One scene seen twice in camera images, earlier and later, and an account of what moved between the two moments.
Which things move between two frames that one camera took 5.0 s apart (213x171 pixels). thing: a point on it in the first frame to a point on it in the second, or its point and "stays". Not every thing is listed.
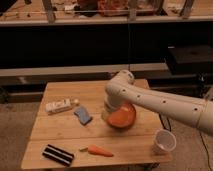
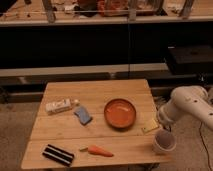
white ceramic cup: [164, 142] stays
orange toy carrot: [94, 149] stays
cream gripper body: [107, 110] to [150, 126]
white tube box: [60, 105] stays
